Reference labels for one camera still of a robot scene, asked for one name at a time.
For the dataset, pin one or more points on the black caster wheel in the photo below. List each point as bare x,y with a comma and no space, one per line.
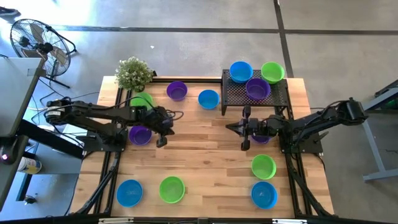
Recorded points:
30,199

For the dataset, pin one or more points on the white paper sheet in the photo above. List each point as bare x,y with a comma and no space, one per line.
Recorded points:
73,132

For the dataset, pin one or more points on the black desk leg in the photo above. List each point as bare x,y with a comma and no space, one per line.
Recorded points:
46,137

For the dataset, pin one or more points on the black device pink light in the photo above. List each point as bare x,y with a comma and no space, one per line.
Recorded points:
14,149

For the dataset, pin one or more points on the black aluminium frame rail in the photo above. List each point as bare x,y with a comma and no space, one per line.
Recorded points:
300,161
127,93
118,93
289,161

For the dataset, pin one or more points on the black shoe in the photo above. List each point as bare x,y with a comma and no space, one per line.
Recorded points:
7,12

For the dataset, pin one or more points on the silver frame bracket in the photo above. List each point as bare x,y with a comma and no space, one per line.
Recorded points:
115,220
289,221

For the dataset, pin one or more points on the white yellow canister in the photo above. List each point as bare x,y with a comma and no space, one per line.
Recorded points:
29,165

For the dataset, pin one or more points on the potted green artificial plant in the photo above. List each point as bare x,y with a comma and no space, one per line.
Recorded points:
133,74

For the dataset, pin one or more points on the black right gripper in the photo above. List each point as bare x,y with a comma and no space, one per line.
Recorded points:
270,126

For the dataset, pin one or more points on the black perforated metal rack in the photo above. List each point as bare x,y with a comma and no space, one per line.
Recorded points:
236,96

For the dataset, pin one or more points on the green object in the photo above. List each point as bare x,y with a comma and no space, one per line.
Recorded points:
394,104

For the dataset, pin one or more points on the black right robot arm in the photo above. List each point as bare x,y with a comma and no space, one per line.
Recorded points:
326,118

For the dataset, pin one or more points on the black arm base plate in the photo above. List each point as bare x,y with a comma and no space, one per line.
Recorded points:
102,145
314,149

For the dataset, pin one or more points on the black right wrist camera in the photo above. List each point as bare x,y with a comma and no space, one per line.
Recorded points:
259,124

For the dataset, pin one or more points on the blue plastic mini bowl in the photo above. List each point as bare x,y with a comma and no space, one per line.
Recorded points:
264,195
129,193
241,71
208,99

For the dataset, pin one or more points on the black diagonal frame strut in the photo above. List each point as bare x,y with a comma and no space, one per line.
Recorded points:
321,205
84,205

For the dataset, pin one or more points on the green plastic mini bowl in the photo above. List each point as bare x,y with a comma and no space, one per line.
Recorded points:
272,71
172,189
263,167
146,99

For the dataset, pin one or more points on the grey side table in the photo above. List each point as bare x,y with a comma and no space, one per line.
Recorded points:
15,93

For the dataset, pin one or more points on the purple plastic mini bowl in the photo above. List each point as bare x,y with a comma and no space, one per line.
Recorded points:
258,88
261,140
140,136
177,91

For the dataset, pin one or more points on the grey metal table frame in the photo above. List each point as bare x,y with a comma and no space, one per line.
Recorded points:
373,146

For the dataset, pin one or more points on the black aluminium frame crossbar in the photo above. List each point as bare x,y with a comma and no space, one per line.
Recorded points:
236,221
186,80

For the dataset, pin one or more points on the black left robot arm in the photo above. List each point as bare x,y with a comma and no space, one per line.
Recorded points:
93,110

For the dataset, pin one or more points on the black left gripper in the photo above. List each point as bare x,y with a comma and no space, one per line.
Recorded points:
160,121

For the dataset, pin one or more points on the black floor fan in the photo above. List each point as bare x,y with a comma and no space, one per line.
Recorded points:
43,47

